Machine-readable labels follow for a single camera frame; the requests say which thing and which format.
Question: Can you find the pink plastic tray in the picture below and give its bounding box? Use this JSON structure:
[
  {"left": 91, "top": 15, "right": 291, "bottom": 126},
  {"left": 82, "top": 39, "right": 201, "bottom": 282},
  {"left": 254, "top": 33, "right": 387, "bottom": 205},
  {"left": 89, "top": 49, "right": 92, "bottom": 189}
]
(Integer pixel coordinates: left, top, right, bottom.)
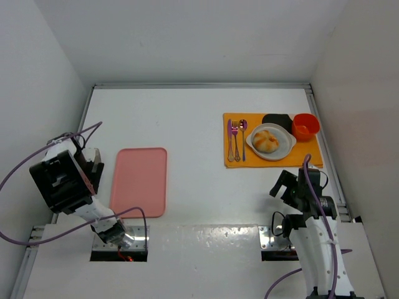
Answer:
[{"left": 109, "top": 148, "right": 168, "bottom": 218}]

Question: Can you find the round yellow orange bread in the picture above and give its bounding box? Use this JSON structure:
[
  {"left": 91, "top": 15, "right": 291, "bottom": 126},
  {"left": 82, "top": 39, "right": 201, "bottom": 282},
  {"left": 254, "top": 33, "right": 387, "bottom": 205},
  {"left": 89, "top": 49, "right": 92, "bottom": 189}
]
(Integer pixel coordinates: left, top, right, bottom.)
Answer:
[{"left": 252, "top": 130, "right": 279, "bottom": 153}]

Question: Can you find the metal spatula wooden handle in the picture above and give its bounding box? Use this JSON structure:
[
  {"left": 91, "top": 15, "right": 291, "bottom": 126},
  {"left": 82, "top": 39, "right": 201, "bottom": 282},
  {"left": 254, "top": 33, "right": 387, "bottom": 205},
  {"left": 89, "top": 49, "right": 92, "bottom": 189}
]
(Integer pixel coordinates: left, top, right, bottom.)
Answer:
[{"left": 92, "top": 148, "right": 103, "bottom": 173}]

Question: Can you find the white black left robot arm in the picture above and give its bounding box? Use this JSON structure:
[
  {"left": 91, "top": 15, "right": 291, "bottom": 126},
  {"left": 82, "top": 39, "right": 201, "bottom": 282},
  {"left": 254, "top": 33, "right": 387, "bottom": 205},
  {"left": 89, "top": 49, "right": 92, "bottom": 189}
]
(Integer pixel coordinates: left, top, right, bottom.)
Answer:
[{"left": 29, "top": 135, "right": 133, "bottom": 248}]

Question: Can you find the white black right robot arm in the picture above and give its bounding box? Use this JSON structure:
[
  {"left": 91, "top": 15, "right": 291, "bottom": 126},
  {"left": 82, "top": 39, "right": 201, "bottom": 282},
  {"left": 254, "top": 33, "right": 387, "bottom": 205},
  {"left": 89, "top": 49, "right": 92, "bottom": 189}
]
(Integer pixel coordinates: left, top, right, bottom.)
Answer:
[{"left": 269, "top": 168, "right": 356, "bottom": 298}]

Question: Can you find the clear round plate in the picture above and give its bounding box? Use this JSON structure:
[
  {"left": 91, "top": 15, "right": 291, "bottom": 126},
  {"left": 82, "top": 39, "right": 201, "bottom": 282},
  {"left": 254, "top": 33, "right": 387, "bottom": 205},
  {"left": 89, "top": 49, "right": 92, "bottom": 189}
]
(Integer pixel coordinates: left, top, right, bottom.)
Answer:
[{"left": 246, "top": 123, "right": 297, "bottom": 161}]

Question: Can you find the orange plastic cup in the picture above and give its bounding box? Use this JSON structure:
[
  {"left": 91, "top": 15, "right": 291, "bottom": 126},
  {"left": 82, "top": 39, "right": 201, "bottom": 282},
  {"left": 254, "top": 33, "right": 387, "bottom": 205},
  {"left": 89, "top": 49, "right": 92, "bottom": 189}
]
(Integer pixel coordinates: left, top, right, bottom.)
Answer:
[{"left": 292, "top": 113, "right": 320, "bottom": 142}]

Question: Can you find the orange placemat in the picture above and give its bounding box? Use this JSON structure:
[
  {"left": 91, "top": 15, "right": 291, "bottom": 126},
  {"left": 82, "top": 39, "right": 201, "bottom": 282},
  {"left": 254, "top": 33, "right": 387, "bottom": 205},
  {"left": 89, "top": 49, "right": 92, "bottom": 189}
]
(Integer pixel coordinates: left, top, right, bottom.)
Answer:
[{"left": 223, "top": 113, "right": 324, "bottom": 168}]

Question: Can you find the black round coaster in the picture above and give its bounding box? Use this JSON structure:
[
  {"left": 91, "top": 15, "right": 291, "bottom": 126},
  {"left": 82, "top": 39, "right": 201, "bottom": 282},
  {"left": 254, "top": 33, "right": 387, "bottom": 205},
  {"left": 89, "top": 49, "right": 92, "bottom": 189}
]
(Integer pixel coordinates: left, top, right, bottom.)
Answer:
[{"left": 261, "top": 113, "right": 292, "bottom": 133}]

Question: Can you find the purple metallic spoon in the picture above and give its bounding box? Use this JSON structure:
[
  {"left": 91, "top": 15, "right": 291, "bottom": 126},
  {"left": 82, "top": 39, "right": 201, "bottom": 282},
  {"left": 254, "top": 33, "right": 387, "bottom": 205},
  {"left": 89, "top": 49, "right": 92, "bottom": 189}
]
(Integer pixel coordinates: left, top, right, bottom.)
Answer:
[{"left": 239, "top": 119, "right": 248, "bottom": 161}]

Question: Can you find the purple metallic fork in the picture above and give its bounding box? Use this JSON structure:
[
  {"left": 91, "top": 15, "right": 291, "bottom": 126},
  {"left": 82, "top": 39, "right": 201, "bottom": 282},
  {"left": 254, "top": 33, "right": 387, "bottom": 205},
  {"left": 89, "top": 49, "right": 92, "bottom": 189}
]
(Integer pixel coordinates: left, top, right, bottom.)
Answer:
[{"left": 231, "top": 120, "right": 241, "bottom": 162}]

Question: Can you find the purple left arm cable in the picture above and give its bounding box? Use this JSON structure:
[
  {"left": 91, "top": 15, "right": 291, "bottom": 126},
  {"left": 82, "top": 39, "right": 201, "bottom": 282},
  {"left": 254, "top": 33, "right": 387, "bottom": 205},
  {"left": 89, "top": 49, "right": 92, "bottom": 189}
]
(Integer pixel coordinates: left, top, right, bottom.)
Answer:
[{"left": 0, "top": 121, "right": 148, "bottom": 247}]

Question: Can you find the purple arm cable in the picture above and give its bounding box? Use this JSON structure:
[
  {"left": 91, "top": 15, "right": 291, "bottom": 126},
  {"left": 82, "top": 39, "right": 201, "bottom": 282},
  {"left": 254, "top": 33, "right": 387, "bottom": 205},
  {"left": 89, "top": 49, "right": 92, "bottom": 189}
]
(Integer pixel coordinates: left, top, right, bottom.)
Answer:
[
  {"left": 0, "top": 121, "right": 148, "bottom": 247},
  {"left": 264, "top": 154, "right": 353, "bottom": 299}
]

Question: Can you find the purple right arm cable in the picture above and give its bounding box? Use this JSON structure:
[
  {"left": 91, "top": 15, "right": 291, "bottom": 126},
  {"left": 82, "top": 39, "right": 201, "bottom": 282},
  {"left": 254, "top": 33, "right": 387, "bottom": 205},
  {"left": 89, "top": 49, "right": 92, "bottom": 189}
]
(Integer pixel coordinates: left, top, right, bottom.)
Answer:
[{"left": 264, "top": 154, "right": 353, "bottom": 299}]

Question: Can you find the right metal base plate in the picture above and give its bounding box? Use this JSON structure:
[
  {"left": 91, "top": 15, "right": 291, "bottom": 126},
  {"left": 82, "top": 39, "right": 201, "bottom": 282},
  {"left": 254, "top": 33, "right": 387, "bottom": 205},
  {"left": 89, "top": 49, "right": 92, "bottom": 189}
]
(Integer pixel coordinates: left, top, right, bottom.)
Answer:
[{"left": 258, "top": 225, "right": 295, "bottom": 251}]

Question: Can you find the metal base plate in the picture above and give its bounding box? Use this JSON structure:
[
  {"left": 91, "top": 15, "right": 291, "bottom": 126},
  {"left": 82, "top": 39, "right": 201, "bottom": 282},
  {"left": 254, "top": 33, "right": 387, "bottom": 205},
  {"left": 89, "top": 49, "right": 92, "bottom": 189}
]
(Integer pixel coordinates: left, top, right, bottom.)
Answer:
[
  {"left": 258, "top": 225, "right": 295, "bottom": 251},
  {"left": 92, "top": 225, "right": 149, "bottom": 252}
]

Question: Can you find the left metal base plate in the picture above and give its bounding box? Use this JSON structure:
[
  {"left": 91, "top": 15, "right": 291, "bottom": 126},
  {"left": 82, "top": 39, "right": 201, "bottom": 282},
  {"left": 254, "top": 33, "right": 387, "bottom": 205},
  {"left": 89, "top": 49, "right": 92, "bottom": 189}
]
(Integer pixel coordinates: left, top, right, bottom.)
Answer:
[{"left": 92, "top": 225, "right": 149, "bottom": 252}]

